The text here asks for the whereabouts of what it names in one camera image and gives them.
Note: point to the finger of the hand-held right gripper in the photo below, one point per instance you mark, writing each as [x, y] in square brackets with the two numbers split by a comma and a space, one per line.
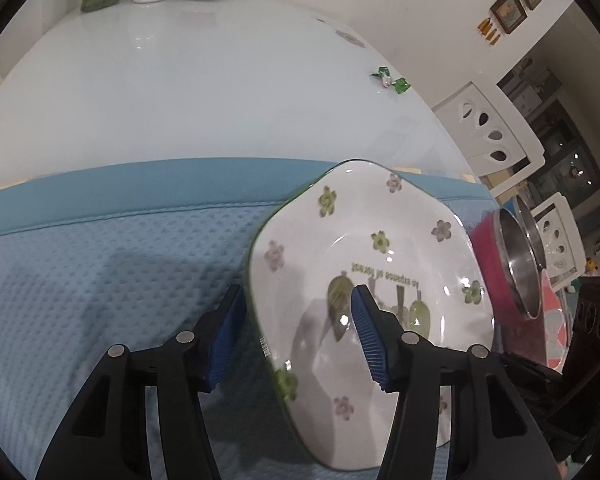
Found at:
[527, 367]

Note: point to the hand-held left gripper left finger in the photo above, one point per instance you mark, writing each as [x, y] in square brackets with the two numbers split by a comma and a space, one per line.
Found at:
[225, 345]

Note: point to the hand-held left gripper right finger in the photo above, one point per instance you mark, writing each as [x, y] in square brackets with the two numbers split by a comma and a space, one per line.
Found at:
[370, 340]

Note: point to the pink patterned plate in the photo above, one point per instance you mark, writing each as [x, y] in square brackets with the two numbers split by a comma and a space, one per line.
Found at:
[555, 320]

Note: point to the white floral plate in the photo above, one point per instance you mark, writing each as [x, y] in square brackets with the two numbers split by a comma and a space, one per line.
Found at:
[330, 240]

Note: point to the pink steel bowl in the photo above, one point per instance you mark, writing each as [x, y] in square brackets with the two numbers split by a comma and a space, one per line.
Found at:
[490, 260]

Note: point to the white cutout chair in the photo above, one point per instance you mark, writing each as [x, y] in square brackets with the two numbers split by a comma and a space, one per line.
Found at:
[510, 125]
[562, 230]

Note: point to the blue textured mat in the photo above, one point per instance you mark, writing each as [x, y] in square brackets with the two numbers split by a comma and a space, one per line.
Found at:
[105, 260]

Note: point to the dark display cabinet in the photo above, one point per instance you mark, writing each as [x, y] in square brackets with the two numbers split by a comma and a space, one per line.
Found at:
[560, 130]

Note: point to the green glass ornament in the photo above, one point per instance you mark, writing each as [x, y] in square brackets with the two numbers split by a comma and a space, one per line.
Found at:
[401, 85]
[382, 74]

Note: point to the amber wall ornament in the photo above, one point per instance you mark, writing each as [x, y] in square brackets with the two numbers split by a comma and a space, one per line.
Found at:
[490, 32]

